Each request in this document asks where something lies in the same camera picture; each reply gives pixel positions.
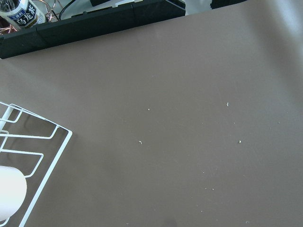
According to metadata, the black tray at table edge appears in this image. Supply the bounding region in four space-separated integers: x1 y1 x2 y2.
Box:
0 0 186 59

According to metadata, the copper wire rack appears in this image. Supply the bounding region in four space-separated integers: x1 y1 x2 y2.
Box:
0 0 59 35

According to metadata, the pink cup on rack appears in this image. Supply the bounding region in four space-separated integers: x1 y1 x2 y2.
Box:
0 166 27 221

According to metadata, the tea bottle white label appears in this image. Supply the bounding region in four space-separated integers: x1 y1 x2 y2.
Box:
0 0 47 31

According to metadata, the white wire cup rack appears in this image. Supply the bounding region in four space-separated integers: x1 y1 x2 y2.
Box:
0 102 73 227

